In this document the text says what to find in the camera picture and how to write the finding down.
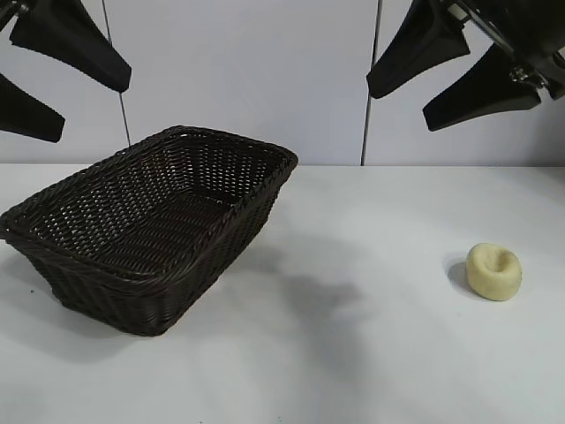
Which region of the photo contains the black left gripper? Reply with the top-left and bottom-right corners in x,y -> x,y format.
0,0 -> 132,144

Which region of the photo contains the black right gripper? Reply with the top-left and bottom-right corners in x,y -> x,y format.
366,0 -> 565,133

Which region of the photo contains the dark brown woven basket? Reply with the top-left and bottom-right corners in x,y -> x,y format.
0,125 -> 300,337

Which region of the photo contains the pale yellow egg yolk pastry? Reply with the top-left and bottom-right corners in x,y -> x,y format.
465,242 -> 524,302

